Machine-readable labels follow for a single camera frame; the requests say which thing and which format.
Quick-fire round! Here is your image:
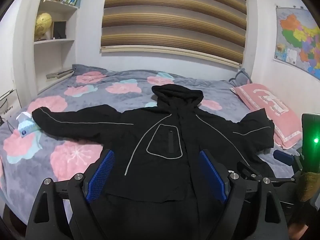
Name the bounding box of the grey cat-ear cushion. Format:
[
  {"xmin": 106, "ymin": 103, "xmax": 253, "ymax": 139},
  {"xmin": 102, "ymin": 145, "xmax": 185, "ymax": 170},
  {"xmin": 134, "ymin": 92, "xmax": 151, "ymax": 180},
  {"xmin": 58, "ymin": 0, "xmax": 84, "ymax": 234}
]
[{"xmin": 229, "ymin": 68, "xmax": 252, "ymax": 87}]

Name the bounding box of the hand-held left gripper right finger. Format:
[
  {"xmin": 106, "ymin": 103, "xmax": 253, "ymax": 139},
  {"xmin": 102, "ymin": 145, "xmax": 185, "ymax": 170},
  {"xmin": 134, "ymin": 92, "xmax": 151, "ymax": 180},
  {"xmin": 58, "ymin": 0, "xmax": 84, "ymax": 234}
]
[{"xmin": 199, "ymin": 149, "xmax": 291, "ymax": 240}]

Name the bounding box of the pink pillow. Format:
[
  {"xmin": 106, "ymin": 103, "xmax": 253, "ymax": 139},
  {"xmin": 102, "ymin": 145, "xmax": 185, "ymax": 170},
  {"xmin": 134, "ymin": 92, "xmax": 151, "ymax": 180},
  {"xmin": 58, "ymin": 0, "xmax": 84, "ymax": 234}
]
[{"xmin": 230, "ymin": 83, "xmax": 303, "ymax": 150}]

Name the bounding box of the yellow globe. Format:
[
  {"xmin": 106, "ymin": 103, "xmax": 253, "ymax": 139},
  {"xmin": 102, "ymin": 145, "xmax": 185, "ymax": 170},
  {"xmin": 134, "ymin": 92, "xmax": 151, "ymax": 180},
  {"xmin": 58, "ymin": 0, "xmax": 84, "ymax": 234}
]
[{"xmin": 34, "ymin": 12, "xmax": 52, "ymax": 42}]

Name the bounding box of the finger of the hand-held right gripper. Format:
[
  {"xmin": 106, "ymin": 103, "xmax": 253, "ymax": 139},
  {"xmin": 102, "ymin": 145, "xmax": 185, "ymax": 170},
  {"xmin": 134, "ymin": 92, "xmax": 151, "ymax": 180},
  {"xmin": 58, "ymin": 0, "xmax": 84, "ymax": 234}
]
[
  {"xmin": 273, "ymin": 150, "xmax": 302, "ymax": 167},
  {"xmin": 236, "ymin": 161, "xmax": 298, "ymax": 183}
]

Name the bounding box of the grey floral blanket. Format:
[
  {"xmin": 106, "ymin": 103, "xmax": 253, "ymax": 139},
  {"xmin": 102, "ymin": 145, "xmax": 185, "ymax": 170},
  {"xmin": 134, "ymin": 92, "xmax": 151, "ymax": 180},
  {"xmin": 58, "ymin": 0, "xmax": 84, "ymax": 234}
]
[{"xmin": 0, "ymin": 64, "xmax": 304, "ymax": 227}]

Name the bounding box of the blue and white packet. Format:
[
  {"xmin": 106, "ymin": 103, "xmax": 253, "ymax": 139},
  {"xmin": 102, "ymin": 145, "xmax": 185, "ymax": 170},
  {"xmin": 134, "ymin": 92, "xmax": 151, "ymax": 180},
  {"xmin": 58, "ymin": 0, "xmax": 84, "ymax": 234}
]
[{"xmin": 16, "ymin": 112, "xmax": 42, "ymax": 138}]

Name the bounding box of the colourful wall map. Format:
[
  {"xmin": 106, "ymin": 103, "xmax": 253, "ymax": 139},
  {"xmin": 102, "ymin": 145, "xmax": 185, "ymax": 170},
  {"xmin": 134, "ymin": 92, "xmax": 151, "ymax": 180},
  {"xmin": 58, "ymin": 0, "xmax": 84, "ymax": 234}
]
[{"xmin": 273, "ymin": 5, "xmax": 320, "ymax": 78}]

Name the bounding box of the striped window blind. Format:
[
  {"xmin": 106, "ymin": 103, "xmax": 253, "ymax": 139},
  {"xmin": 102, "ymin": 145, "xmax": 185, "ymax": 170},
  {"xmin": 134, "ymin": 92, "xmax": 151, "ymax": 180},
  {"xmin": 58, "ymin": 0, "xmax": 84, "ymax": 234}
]
[{"xmin": 100, "ymin": 0, "xmax": 247, "ymax": 68}]

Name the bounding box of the white wall shelf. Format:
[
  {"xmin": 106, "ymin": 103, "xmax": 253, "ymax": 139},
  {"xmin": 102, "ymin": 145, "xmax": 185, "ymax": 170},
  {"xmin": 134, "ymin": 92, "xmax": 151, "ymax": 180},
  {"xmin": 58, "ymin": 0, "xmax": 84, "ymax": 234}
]
[{"xmin": 24, "ymin": 0, "xmax": 84, "ymax": 95}]

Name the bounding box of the black hooded jacket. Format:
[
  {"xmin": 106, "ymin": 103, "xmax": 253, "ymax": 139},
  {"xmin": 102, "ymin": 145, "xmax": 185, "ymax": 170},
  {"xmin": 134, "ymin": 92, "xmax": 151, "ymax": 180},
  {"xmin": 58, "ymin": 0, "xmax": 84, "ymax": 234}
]
[{"xmin": 32, "ymin": 84, "xmax": 275, "ymax": 240}]

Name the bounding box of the white cardboard box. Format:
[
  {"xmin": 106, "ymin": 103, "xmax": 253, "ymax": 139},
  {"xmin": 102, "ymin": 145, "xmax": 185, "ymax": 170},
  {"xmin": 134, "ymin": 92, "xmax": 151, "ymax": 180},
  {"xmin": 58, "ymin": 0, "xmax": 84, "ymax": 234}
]
[{"xmin": 0, "ymin": 89, "xmax": 22, "ymax": 123}]

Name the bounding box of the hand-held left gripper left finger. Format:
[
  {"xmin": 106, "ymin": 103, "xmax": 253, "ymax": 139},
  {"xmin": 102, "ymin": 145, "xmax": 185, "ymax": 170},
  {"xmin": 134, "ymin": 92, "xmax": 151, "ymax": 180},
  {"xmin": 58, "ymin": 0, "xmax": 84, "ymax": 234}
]
[{"xmin": 25, "ymin": 149, "xmax": 116, "ymax": 240}]

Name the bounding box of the black picture frame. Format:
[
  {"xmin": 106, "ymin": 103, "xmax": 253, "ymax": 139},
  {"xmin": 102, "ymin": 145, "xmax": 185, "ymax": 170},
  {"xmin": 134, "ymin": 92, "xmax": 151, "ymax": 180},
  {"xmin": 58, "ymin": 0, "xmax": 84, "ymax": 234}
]
[{"xmin": 51, "ymin": 21, "xmax": 67, "ymax": 40}]

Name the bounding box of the flat stack of books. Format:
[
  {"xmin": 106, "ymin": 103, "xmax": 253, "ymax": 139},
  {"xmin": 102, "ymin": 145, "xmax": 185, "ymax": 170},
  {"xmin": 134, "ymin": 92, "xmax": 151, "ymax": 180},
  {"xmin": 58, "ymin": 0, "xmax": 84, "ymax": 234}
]
[{"xmin": 46, "ymin": 69, "xmax": 74, "ymax": 80}]

